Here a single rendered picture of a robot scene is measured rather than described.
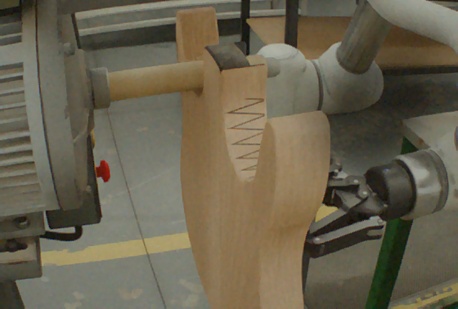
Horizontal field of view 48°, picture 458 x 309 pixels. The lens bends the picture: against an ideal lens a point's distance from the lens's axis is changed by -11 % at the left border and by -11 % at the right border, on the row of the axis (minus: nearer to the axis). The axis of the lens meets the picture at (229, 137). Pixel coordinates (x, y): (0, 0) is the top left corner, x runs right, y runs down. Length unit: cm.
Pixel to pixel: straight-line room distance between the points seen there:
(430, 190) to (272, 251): 29
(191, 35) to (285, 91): 85
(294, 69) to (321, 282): 97
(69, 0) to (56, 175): 18
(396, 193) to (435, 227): 186
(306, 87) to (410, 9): 71
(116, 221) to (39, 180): 196
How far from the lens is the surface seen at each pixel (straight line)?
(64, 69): 51
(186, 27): 67
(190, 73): 63
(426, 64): 322
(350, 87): 152
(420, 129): 129
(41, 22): 53
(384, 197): 72
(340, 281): 220
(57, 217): 95
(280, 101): 151
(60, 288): 220
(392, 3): 92
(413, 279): 227
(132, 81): 62
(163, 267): 224
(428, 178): 73
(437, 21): 81
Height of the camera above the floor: 150
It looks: 29 degrees down
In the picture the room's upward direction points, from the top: 1 degrees clockwise
